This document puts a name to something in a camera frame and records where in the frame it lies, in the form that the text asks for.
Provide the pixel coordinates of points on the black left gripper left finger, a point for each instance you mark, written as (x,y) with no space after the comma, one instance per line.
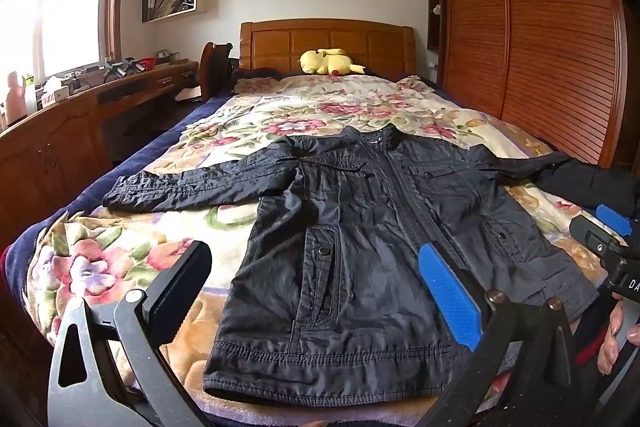
(107,368)

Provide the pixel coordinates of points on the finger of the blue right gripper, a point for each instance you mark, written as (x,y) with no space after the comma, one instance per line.
(614,220)

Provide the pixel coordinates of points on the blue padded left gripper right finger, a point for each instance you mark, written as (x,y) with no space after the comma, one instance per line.
(522,370)

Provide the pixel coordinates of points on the black quilted jacket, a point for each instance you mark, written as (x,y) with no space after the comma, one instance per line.
(328,308)

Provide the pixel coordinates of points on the person's right hand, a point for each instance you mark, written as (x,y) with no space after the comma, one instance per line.
(609,349)

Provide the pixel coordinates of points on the black folded garment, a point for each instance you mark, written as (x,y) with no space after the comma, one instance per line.
(589,186)

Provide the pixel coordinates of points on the floral bed blanket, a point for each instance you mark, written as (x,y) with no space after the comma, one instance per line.
(100,254)

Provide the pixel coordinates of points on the wooden desk cabinet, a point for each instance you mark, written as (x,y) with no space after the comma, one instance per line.
(50,157)

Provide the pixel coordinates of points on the wooden slatted wardrobe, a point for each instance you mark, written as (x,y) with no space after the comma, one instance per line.
(562,70)

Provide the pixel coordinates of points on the pink bottle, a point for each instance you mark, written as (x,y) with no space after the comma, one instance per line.
(15,100)

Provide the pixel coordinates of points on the wooden headboard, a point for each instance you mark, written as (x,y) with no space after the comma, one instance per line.
(387,50)

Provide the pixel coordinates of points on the wooden chair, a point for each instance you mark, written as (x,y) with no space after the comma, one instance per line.
(214,70)

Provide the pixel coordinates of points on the yellow plush toy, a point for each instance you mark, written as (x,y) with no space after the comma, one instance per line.
(332,62)

